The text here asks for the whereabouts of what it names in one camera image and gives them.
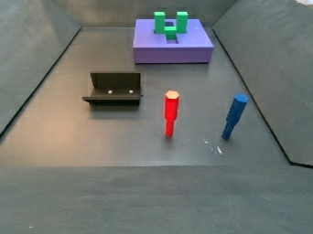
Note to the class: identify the black angle fixture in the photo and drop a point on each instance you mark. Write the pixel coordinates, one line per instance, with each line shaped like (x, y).
(115, 87)

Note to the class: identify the red hexagonal peg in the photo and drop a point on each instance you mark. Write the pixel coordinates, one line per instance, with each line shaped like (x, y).
(171, 98)

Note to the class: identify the blue hexagonal peg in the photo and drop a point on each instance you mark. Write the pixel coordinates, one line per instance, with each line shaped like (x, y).
(236, 108)

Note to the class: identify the purple base block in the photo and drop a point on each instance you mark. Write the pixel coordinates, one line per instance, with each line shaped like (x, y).
(189, 48)

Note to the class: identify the green U-shaped block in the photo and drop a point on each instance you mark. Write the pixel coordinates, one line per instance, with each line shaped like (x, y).
(169, 28)

